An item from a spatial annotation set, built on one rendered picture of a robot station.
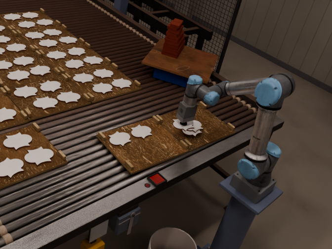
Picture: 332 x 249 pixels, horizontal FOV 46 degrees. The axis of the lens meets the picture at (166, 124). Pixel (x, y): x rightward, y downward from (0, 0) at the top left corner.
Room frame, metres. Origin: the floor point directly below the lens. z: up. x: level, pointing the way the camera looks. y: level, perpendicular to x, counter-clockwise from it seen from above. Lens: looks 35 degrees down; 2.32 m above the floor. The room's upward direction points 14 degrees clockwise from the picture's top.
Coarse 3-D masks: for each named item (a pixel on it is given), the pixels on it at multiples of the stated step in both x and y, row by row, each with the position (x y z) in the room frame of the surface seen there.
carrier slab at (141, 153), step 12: (144, 120) 1.98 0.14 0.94; (108, 132) 1.77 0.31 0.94; (120, 132) 1.80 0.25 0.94; (156, 132) 1.88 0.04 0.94; (168, 132) 1.91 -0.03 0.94; (108, 144) 1.67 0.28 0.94; (132, 144) 1.72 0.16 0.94; (144, 144) 1.75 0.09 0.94; (156, 144) 1.77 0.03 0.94; (168, 144) 1.80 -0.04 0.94; (120, 156) 1.60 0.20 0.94; (132, 156) 1.62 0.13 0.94; (144, 156) 1.64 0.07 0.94; (156, 156) 1.67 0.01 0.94; (168, 156) 1.69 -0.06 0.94; (144, 168) 1.55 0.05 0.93
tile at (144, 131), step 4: (132, 128) 1.85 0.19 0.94; (136, 128) 1.86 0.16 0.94; (140, 128) 1.87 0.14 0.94; (144, 128) 1.88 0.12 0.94; (148, 128) 1.89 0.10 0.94; (132, 132) 1.82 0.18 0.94; (136, 132) 1.83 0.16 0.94; (140, 132) 1.83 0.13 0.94; (144, 132) 1.84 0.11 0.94; (148, 132) 1.85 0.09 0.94; (136, 136) 1.79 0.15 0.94; (140, 136) 1.80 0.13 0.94; (144, 136) 1.81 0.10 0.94
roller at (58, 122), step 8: (168, 88) 2.47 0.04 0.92; (136, 96) 2.25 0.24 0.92; (144, 96) 2.29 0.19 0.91; (112, 104) 2.09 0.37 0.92; (120, 104) 2.13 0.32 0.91; (88, 112) 1.95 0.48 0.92; (96, 112) 1.98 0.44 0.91; (56, 120) 1.79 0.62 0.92; (64, 120) 1.81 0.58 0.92; (72, 120) 1.84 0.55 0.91; (40, 128) 1.69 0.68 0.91
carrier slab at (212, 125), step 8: (176, 112) 2.16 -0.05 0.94; (200, 112) 2.23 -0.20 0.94; (208, 112) 2.25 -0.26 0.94; (168, 120) 2.04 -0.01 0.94; (200, 120) 2.13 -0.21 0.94; (208, 120) 2.15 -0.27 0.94; (216, 120) 2.18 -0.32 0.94; (168, 128) 1.95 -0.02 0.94; (208, 128) 2.06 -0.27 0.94; (216, 128) 2.08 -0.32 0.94; (224, 128) 2.10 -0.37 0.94; (176, 136) 1.89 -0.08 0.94; (184, 136) 1.91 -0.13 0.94; (192, 136) 1.93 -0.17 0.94; (200, 136) 1.95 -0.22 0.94; (208, 136) 1.97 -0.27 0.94; (216, 136) 1.99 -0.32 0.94; (224, 136) 2.02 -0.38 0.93; (192, 144) 1.85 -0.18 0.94; (200, 144) 1.87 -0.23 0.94
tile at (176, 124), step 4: (172, 120) 1.87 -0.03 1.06; (176, 120) 1.87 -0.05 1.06; (176, 124) 1.83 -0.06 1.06; (180, 124) 1.84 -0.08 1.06; (188, 124) 1.86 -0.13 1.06; (192, 124) 1.87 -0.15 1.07; (176, 128) 1.80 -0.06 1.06; (180, 128) 1.80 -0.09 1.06; (184, 128) 1.81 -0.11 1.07; (188, 128) 1.82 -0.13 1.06
